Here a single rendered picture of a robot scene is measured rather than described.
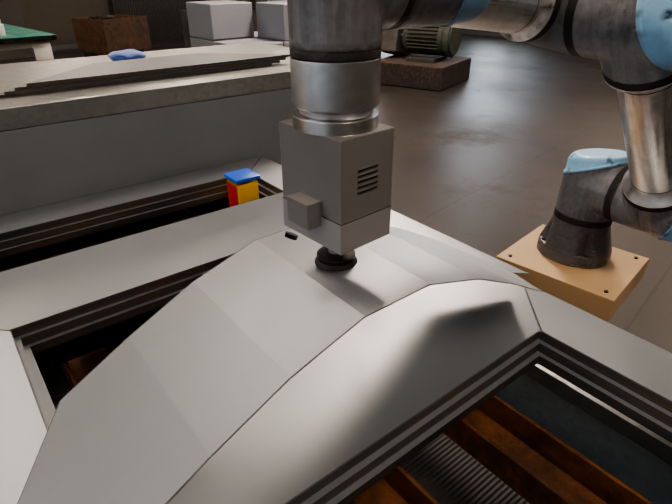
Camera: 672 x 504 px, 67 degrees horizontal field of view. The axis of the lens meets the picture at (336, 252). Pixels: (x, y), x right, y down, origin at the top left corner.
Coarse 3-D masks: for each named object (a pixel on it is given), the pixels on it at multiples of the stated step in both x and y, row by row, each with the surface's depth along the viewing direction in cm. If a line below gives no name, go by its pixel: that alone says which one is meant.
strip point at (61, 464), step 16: (64, 416) 46; (48, 432) 46; (64, 432) 45; (48, 448) 45; (64, 448) 44; (80, 448) 43; (48, 464) 43; (64, 464) 43; (80, 464) 42; (32, 480) 43; (48, 480) 42; (64, 480) 42; (80, 480) 41; (96, 480) 40; (32, 496) 42; (48, 496) 41; (64, 496) 41; (80, 496) 40; (96, 496) 39
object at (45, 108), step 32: (0, 64) 142; (32, 64) 142; (64, 64) 142; (288, 64) 142; (32, 96) 106; (64, 96) 106; (96, 96) 106; (128, 96) 110; (160, 96) 114; (192, 96) 118; (224, 96) 123; (0, 128) 97
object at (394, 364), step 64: (192, 192) 114; (0, 256) 94; (64, 320) 73; (384, 320) 70; (448, 320) 70; (512, 320) 70; (320, 384) 60; (384, 384) 60; (448, 384) 60; (576, 384) 65; (256, 448) 52; (320, 448) 52; (384, 448) 53
